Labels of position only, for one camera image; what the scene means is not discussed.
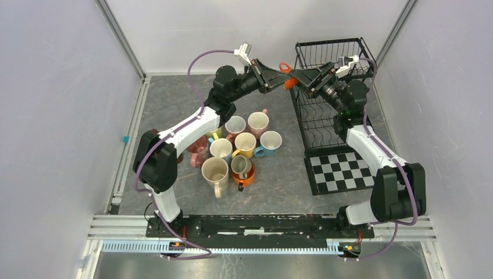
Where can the black wire dish rack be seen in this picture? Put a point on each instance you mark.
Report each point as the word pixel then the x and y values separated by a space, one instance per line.
pixel 324 117

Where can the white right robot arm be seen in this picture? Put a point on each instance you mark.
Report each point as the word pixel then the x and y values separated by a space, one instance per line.
pixel 399 190

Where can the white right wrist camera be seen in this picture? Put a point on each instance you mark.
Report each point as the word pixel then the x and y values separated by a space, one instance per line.
pixel 346 64

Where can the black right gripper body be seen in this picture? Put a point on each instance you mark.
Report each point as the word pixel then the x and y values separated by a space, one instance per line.
pixel 332 90

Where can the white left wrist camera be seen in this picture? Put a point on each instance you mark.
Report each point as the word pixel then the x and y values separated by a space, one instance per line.
pixel 242 54

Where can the cream floral mug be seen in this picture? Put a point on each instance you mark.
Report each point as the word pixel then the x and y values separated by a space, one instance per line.
pixel 216 172

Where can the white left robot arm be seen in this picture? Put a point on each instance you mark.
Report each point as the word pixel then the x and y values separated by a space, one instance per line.
pixel 156 161

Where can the pale yellow mug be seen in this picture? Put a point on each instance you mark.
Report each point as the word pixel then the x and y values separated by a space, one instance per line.
pixel 215 134

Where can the salmon floral mug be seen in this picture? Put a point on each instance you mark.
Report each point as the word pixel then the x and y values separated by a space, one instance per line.
pixel 235 126

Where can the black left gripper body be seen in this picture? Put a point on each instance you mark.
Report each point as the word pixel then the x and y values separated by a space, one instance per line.
pixel 250 82

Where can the teal blue mug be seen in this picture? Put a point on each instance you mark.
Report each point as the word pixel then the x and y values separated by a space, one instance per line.
pixel 270 142

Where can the checkerboard calibration board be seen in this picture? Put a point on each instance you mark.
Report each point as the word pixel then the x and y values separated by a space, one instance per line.
pixel 344 172

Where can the light pink hexagonal mug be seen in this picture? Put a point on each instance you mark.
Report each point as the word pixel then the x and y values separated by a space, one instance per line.
pixel 258 123

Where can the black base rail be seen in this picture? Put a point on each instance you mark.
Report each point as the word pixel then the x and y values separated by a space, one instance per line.
pixel 259 231

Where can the pink patterned mug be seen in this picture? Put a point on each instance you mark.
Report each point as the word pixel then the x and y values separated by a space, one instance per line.
pixel 199 151

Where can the light blue hexagonal mug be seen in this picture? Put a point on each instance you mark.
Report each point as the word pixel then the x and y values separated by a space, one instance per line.
pixel 221 148

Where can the orange ribbed mug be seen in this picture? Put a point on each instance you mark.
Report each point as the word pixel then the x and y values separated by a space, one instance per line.
pixel 245 179

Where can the beige grey mug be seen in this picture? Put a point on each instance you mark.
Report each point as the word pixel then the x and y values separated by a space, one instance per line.
pixel 241 166

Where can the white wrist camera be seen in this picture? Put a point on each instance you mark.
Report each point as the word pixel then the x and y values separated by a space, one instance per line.
pixel 242 54
pixel 346 64

